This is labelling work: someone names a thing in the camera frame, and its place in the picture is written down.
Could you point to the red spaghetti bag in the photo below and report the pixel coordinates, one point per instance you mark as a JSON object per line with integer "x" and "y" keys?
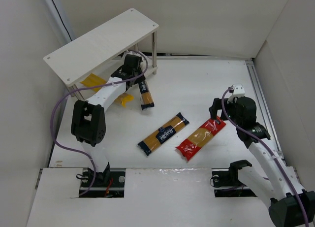
{"x": 200, "y": 137}

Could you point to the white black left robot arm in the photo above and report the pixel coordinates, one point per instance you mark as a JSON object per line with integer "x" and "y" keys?
{"x": 88, "y": 119}

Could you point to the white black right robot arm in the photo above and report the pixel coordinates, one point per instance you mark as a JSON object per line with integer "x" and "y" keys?
{"x": 289, "y": 204}

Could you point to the white two-tier shelf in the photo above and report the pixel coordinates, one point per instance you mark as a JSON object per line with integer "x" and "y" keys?
{"x": 97, "y": 50}

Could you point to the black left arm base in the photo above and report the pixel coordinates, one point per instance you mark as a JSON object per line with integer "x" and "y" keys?
{"x": 109, "y": 184}

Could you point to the yellow spaghetti bag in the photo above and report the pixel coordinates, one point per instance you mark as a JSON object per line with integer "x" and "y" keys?
{"x": 94, "y": 80}

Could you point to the aluminium frame rail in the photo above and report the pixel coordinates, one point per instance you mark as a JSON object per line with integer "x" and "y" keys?
{"x": 262, "y": 105}

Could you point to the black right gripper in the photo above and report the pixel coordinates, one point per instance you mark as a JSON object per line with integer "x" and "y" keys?
{"x": 216, "y": 106}

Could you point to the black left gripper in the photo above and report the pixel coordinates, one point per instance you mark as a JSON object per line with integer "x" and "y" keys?
{"x": 139, "y": 77}

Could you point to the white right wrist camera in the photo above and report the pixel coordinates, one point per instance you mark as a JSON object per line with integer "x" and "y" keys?
{"x": 237, "y": 91}

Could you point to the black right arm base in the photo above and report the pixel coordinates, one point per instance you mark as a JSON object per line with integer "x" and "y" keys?
{"x": 224, "y": 186}

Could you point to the blue spaghetti bag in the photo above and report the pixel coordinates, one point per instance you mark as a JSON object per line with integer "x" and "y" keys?
{"x": 163, "y": 134}
{"x": 147, "y": 100}

